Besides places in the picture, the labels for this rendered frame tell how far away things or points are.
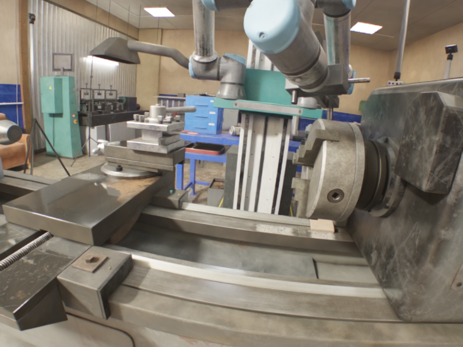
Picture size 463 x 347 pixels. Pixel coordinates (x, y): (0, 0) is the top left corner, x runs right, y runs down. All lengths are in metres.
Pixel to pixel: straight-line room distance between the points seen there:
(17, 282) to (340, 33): 1.28
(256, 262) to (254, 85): 1.13
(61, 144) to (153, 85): 4.20
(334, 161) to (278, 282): 0.30
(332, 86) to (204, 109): 2.16
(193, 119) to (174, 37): 6.07
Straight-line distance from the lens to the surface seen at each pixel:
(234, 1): 0.52
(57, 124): 5.19
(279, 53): 0.40
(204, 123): 2.60
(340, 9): 1.05
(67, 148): 5.11
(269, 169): 1.75
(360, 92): 8.18
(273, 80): 1.61
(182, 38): 8.40
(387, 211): 0.63
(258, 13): 0.40
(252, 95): 1.61
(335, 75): 0.53
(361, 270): 0.96
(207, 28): 1.37
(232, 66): 1.48
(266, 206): 1.85
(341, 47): 1.21
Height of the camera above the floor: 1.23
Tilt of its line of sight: 16 degrees down
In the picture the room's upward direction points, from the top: 6 degrees clockwise
